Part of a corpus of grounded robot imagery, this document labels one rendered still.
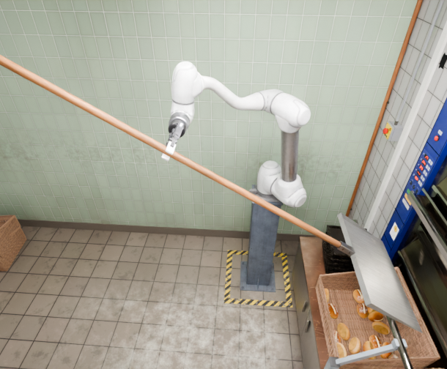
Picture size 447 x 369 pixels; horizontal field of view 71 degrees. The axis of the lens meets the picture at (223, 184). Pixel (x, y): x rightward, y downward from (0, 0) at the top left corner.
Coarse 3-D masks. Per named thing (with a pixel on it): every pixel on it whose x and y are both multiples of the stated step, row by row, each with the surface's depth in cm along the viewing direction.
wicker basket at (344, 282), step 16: (352, 272) 202; (400, 272) 193; (320, 288) 203; (336, 288) 214; (352, 288) 212; (320, 304) 201; (336, 304) 206; (352, 304) 205; (336, 320) 197; (352, 320) 197; (368, 320) 196; (384, 320) 196; (352, 336) 188; (368, 336) 188; (384, 336) 189; (416, 336) 170; (336, 352) 167; (432, 352) 158; (352, 368) 168; (368, 368) 166; (384, 368) 165; (400, 368) 164; (416, 368) 163
